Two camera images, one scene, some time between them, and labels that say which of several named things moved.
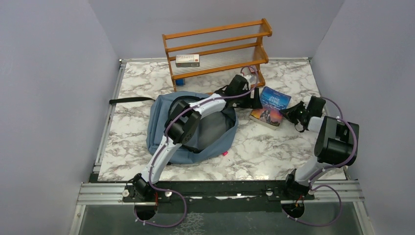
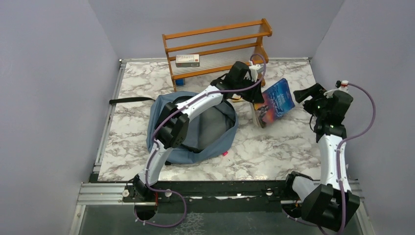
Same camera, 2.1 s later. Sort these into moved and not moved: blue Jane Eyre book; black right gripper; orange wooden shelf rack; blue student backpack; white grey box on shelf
Moved: blue Jane Eyre book; black right gripper
Not moved: blue student backpack; white grey box on shelf; orange wooden shelf rack
